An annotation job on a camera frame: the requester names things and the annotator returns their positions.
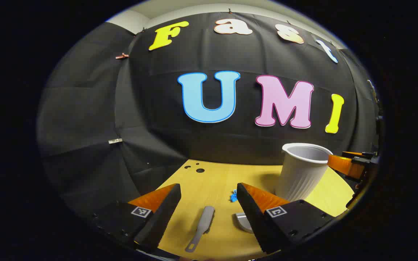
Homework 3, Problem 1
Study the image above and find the small grey broom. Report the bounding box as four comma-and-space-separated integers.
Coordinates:
185, 206, 216, 253

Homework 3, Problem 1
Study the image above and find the wooden desktop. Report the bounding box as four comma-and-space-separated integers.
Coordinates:
156, 159, 355, 260

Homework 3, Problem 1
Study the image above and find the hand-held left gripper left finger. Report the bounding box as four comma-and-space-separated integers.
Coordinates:
86, 183, 182, 254

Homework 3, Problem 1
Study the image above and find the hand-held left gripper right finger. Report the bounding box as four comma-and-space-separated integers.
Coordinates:
236, 182, 338, 254

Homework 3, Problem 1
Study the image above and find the white ribbed garbage bin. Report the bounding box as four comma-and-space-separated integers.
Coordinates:
275, 142, 333, 202

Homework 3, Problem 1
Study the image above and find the grey plastic dustpan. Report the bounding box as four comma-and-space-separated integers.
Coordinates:
235, 213, 255, 233

